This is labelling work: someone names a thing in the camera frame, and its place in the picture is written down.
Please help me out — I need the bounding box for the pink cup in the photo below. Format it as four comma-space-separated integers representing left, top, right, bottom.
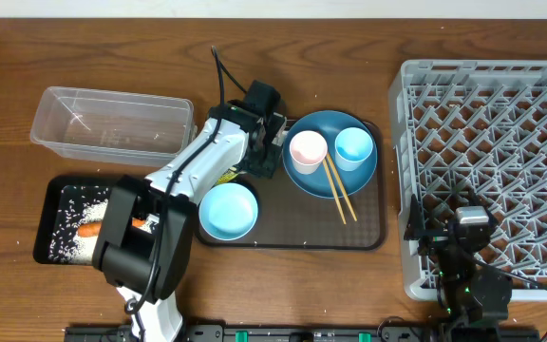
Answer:
289, 130, 328, 175

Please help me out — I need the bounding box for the yellow snack wrapper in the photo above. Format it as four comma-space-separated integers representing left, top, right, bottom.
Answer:
216, 170, 237, 185

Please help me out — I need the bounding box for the light blue bowl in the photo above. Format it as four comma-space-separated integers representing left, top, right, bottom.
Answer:
198, 183, 259, 241

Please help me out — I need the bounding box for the orange carrot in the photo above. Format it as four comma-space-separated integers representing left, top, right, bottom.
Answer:
77, 218, 146, 238

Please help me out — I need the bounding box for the white rice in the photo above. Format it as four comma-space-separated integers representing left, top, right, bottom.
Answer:
47, 185, 159, 265

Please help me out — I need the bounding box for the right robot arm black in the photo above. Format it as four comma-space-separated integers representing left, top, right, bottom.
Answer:
404, 193, 512, 341

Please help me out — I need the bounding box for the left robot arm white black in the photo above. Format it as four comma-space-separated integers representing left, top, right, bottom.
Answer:
92, 102, 287, 341

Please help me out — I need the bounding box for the grey dishwasher rack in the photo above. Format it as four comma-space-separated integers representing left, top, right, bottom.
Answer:
388, 60, 547, 286

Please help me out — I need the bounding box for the black waste tray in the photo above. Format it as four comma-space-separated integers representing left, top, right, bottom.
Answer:
32, 175, 160, 266

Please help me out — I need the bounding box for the dark blue plate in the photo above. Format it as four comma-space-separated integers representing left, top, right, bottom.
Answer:
283, 110, 378, 199

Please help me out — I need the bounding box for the wooden chopstick right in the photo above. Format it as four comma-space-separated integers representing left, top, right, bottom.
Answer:
327, 153, 357, 220

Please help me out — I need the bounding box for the wooden chopstick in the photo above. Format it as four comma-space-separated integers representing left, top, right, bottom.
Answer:
322, 155, 347, 225
327, 153, 357, 220

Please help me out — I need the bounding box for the wooden chopstick left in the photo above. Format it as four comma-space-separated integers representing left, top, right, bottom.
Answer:
322, 155, 347, 225

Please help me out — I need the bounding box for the light blue cup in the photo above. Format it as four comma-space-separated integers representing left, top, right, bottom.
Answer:
334, 127, 374, 171

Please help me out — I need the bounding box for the brown serving tray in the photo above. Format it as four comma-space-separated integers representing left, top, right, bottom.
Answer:
192, 117, 388, 252

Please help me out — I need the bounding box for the clear plastic bin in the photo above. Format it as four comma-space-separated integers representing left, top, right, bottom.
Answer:
30, 86, 197, 168

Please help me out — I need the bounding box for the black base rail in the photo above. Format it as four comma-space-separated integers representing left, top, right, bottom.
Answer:
63, 324, 539, 342

